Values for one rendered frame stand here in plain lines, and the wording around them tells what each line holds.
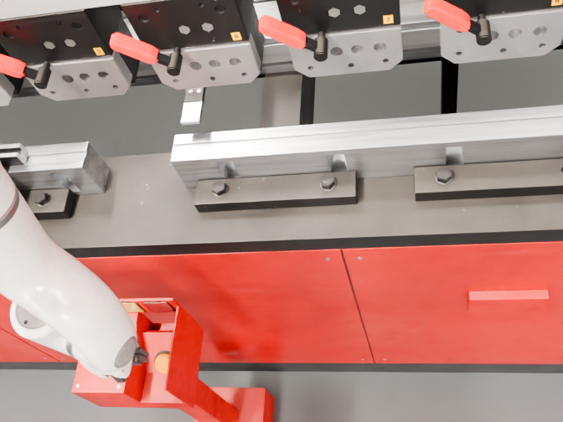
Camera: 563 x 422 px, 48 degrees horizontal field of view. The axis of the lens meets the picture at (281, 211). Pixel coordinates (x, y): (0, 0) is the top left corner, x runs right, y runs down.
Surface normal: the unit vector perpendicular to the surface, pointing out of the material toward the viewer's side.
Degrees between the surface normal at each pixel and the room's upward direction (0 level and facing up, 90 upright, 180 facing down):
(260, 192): 0
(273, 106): 0
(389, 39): 90
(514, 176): 0
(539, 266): 90
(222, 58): 90
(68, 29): 90
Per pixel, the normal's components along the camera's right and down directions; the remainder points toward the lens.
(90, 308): 0.64, -0.12
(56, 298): 0.45, -0.13
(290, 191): -0.21, -0.48
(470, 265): -0.07, 0.87
